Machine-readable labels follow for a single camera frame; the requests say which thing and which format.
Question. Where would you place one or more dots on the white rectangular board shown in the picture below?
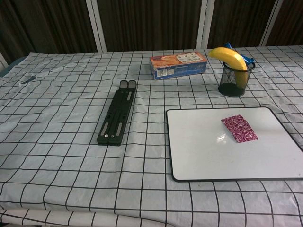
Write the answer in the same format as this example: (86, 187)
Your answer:
(201, 146)

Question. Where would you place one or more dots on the magenta patterned card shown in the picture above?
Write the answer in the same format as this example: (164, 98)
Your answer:
(239, 128)

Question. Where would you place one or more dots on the black folding laptop stand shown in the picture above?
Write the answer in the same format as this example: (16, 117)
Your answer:
(118, 113)

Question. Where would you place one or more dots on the orange blue snack box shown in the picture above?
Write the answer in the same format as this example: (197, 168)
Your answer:
(175, 65)

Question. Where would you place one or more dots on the yellow banana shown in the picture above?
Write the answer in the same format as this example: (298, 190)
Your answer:
(227, 55)

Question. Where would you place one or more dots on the white black-checked tablecloth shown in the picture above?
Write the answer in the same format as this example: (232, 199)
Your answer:
(59, 165)

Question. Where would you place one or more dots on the blue snack packet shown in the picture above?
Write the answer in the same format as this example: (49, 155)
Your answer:
(248, 60)

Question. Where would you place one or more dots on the small black white clip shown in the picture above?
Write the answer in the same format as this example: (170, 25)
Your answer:
(28, 79)

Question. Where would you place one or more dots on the white window frame post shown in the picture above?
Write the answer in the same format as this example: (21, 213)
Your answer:
(204, 23)
(95, 26)
(271, 23)
(2, 60)

